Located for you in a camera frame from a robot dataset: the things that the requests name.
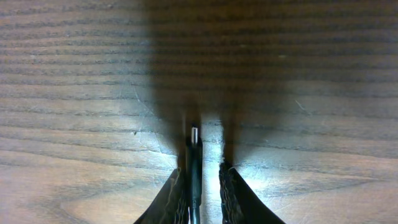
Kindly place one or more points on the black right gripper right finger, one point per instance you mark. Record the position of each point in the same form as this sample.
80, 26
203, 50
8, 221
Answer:
239, 204

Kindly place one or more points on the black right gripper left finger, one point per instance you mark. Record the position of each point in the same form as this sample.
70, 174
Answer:
170, 204

